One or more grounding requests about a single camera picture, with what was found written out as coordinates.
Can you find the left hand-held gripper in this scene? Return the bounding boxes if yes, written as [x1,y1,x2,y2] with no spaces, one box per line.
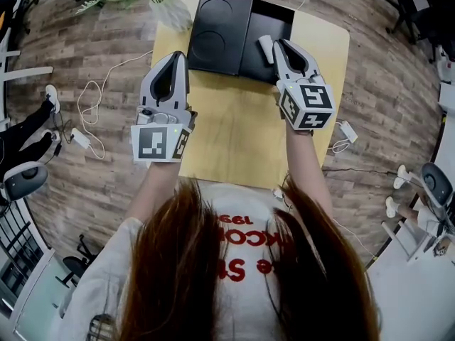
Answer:
[130,50,198,164]

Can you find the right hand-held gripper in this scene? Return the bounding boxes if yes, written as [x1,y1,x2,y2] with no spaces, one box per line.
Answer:
[272,38,337,134]

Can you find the small white item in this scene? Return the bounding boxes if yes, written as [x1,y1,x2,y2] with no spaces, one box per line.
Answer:
[257,35,275,65]

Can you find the black box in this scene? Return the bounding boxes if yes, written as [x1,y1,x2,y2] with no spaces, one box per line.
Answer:
[238,0,296,84]

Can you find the person's left forearm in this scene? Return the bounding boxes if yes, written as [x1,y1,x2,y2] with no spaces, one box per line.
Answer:
[123,158,183,227]

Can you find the person's right forearm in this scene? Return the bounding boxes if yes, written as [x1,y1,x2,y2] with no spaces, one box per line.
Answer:
[284,128,334,223]

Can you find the black box lid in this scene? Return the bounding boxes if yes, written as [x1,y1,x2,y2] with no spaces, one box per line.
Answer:
[186,0,255,77]

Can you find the white vase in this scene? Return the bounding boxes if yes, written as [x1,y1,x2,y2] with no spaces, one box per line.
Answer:
[149,0,193,33]

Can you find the white power adapter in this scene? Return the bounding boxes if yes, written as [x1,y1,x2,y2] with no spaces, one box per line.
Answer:
[70,127,92,149]
[333,119,358,144]

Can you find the black office chair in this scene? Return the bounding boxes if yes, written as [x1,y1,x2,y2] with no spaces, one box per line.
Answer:
[55,234,105,288]
[369,0,440,45]

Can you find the white shirt with red print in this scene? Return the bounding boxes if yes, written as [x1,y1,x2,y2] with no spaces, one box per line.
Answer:
[58,181,381,341]

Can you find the white desk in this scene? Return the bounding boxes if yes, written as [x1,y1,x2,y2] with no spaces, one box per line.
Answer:
[365,222,455,341]

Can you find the long white cable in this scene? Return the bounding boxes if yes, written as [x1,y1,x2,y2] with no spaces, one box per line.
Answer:
[77,50,154,161]

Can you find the black floor cable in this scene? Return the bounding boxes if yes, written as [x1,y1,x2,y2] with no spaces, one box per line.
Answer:
[321,166,397,175]

